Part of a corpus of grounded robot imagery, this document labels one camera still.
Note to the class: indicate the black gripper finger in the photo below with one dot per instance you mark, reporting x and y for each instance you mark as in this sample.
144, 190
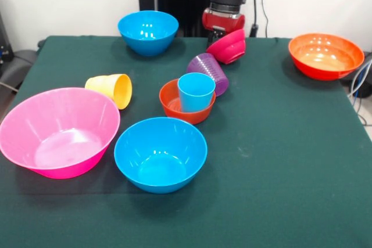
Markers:
212, 38

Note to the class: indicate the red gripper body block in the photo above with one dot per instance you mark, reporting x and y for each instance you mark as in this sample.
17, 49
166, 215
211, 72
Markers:
223, 21

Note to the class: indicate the small magenta plastic bowl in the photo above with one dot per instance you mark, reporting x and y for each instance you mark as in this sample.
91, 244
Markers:
229, 47

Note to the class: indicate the purple ribbed plastic cup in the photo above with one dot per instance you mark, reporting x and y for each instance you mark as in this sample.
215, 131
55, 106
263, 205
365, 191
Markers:
209, 68

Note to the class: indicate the blue plastic cup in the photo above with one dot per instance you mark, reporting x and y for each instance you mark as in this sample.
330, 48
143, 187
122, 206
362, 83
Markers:
196, 97

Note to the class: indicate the blue plastic bowl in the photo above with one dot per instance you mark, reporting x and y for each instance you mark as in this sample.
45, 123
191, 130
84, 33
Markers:
148, 36
160, 161

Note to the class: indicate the small red-orange plastic bowl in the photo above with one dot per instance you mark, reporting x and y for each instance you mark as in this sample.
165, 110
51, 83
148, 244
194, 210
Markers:
171, 111

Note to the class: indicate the large orange plastic bowl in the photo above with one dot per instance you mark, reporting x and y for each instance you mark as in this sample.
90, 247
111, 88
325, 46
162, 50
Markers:
325, 56

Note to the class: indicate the yellow plastic cup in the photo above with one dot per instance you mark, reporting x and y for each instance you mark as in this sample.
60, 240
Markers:
101, 84

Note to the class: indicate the dark green tablecloth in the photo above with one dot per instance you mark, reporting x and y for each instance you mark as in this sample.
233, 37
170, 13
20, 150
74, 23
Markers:
247, 172

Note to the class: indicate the large pink plastic bowl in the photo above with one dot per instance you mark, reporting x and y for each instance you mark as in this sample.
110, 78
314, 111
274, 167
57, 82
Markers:
58, 132

